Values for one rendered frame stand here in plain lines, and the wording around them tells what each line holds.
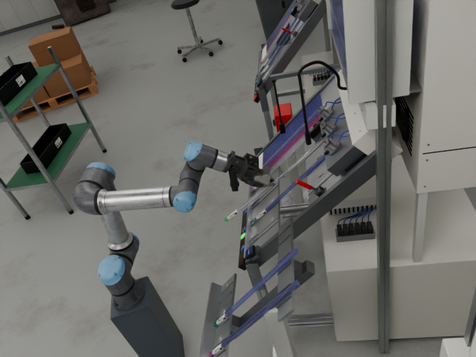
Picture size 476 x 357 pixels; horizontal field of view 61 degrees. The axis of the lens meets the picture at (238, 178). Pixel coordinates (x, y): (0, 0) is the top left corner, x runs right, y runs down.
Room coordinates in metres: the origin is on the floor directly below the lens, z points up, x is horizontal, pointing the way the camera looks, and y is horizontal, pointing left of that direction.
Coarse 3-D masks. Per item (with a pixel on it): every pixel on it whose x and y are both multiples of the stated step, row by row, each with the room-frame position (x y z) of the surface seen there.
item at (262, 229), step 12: (264, 192) 1.41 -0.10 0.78; (276, 192) 1.32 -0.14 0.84; (252, 204) 1.41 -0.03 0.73; (264, 204) 1.33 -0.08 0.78; (276, 204) 1.25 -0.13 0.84; (252, 216) 1.35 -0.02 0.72; (264, 216) 1.26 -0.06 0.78; (276, 216) 1.18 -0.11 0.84; (252, 228) 1.27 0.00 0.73; (264, 228) 1.19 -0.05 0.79; (276, 228) 1.12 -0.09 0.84; (252, 240) 1.19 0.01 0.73; (264, 240) 1.12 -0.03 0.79
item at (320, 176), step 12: (336, 84) 1.57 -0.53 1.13; (324, 96) 1.59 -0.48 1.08; (336, 96) 1.49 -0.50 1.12; (324, 108) 1.51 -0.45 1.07; (312, 144) 1.36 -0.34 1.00; (312, 156) 1.29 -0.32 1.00; (324, 168) 1.16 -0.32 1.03; (312, 180) 1.16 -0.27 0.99; (324, 180) 1.10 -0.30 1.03; (336, 180) 1.04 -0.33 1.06; (312, 192) 1.10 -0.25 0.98
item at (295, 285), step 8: (296, 280) 0.66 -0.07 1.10; (288, 288) 0.67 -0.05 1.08; (280, 296) 0.67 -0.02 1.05; (272, 304) 0.67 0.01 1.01; (264, 312) 0.68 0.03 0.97; (248, 320) 0.71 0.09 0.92; (256, 320) 0.69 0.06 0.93; (240, 328) 0.71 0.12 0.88; (232, 336) 0.72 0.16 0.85; (224, 344) 0.72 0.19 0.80
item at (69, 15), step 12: (60, 0) 8.98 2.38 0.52; (72, 0) 9.03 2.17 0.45; (84, 0) 9.07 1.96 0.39; (96, 0) 9.11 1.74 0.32; (60, 12) 8.97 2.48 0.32; (72, 12) 9.01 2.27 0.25; (84, 12) 9.06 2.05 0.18; (96, 12) 9.11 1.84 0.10; (108, 12) 9.19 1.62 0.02; (72, 24) 8.98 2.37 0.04
